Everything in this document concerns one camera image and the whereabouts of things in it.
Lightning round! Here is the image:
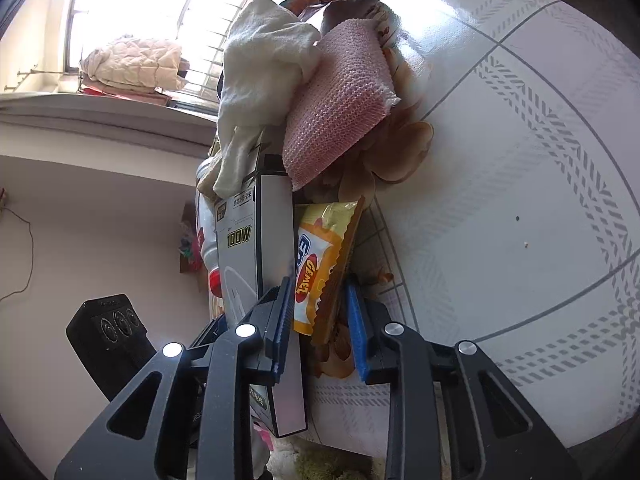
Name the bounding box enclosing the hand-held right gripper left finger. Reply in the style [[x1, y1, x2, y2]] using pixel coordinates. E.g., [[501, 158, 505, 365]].
[[54, 276, 296, 480]]

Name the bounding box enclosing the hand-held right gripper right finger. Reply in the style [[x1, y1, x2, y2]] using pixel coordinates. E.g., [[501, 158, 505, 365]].
[[345, 275, 583, 480]]

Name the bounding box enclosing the yellow snack packet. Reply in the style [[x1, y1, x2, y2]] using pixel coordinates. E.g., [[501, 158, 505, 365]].
[[291, 195, 367, 346]]

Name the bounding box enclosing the grey cardboard box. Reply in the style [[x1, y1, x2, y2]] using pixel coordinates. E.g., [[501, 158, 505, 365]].
[[214, 152, 308, 438]]

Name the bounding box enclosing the pink mesh sponge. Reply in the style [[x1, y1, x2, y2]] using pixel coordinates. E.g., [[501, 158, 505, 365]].
[[282, 17, 401, 192]]

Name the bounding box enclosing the white and red container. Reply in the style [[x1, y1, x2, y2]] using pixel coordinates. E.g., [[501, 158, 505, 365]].
[[196, 160, 223, 321]]

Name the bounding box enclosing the cardboard box colourful clutter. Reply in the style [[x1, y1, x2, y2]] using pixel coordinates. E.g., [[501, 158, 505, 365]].
[[178, 200, 202, 275]]

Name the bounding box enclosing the floral plastic tablecloth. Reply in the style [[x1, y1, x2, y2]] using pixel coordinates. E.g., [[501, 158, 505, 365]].
[[295, 0, 640, 461]]

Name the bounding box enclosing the metal window railing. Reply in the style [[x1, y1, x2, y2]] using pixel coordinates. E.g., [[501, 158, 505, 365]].
[[172, 0, 321, 111]]

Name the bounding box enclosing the white cloth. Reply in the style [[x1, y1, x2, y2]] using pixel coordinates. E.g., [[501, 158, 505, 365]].
[[197, 0, 322, 200]]

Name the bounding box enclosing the beige quilted jacket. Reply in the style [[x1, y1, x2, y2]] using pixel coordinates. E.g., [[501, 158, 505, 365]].
[[80, 35, 188, 93]]

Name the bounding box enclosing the large orange snack bag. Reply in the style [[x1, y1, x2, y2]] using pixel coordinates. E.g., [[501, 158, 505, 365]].
[[270, 0, 403, 66]]

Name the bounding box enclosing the thin wall cable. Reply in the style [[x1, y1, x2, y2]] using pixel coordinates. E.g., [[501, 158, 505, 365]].
[[0, 190, 35, 302]]

